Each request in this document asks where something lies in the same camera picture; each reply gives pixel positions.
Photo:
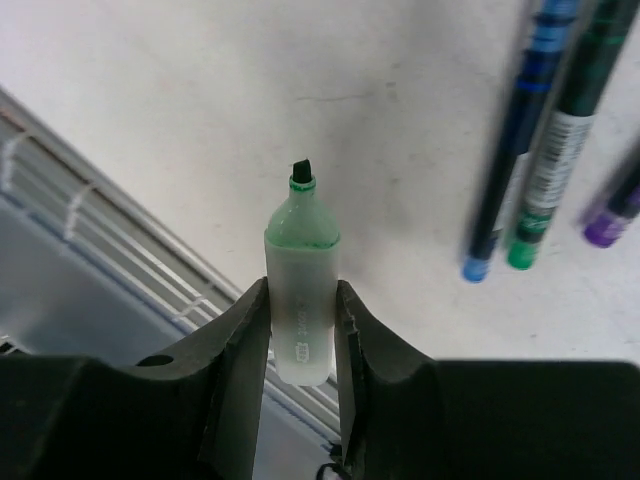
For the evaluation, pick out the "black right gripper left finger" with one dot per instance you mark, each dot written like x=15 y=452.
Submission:
x=189 y=411

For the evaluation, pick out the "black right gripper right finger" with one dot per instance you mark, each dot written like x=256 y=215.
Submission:
x=404 y=415

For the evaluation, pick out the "green highlighter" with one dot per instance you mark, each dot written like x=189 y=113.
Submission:
x=301 y=244

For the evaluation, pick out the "purple thin pen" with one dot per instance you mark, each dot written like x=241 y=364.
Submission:
x=619 y=209

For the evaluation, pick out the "blue thin pen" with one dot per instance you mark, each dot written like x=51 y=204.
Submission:
x=548 y=33

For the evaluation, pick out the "green thin pen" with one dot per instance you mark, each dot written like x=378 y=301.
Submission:
x=569 y=125

